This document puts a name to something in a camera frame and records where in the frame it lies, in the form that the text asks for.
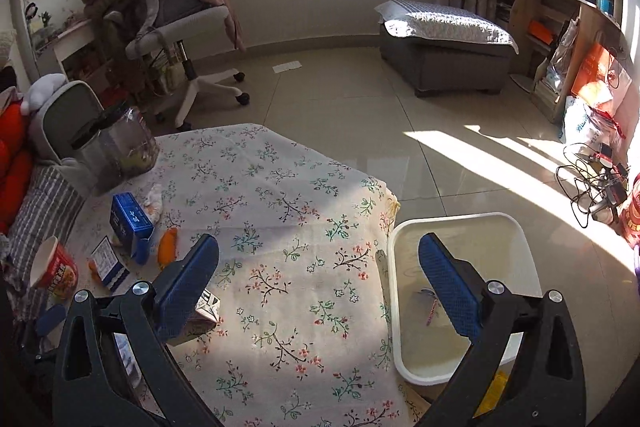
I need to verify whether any red instant noodle cup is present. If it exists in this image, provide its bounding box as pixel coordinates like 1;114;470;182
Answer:
29;236;80;306

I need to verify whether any white desk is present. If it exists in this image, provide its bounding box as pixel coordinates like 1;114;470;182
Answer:
20;14;136;108

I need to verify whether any tangle of black cables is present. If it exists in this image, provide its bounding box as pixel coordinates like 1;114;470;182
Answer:
556;142;632;230

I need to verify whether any yellow flat item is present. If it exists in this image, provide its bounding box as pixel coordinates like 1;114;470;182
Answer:
474;371;510;417

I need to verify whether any blue and white packet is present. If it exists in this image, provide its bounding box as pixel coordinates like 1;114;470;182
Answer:
91;236;130;294

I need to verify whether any grey ottoman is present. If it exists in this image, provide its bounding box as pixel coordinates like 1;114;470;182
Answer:
379;23;512;98

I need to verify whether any red printed bag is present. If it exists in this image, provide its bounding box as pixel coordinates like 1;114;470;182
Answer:
619;173;640;249

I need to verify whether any white plastic bin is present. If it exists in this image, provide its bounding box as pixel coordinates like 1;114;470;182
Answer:
388;213;544;386

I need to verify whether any orange wrapper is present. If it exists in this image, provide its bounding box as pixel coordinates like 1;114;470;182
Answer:
157;228;179;269

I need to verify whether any small white carton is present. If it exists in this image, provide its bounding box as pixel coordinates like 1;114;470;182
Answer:
187;289;221;335

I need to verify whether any blue cardboard box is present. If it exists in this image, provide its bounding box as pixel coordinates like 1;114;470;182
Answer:
109;192;155;266

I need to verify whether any clear plastic jar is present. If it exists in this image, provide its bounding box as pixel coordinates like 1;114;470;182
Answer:
69;101;161;196

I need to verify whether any small red wrapper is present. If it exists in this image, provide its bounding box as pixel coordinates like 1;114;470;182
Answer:
424;289;442;327

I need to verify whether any grey striped cloth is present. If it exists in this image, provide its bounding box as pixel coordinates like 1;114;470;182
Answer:
0;164;87;323

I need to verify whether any red plush toy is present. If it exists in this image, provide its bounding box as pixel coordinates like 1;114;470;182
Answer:
0;99;36;235

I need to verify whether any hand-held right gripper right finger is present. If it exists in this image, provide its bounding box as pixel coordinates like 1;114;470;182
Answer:
417;233;587;427

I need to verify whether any white plastic bag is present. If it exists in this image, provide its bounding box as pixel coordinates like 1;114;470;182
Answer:
558;94;626;150

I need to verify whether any orange paper bag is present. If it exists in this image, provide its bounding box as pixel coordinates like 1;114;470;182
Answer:
571;42;632;108

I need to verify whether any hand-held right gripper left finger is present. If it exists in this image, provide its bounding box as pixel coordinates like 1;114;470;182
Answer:
52;234;221;427

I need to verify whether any white office chair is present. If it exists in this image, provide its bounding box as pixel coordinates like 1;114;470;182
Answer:
102;0;251;132

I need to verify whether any floral tablecloth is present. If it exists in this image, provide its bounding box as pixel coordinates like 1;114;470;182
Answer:
65;123;423;427

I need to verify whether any grey quilted cover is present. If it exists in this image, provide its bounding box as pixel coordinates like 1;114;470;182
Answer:
375;0;520;55

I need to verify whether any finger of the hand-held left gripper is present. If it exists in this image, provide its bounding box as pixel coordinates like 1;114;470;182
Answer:
34;304;67;339

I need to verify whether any crumpled white tissue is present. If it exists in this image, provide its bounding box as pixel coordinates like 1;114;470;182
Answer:
142;184;166;224

